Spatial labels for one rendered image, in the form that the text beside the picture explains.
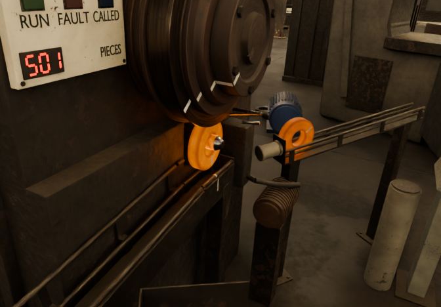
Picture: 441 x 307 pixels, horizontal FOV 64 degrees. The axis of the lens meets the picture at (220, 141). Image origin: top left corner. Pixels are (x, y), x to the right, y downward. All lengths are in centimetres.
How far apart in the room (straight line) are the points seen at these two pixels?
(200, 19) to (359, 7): 289
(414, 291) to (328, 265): 37
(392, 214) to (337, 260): 45
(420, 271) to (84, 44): 159
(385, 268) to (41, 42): 157
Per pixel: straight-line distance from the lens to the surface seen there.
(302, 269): 184
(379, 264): 178
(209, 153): 103
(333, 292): 178
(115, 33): 80
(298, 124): 136
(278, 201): 131
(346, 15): 358
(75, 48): 73
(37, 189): 73
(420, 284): 188
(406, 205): 160
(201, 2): 77
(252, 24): 84
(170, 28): 72
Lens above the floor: 123
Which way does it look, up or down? 24 degrees down
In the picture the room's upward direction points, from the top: 3 degrees clockwise
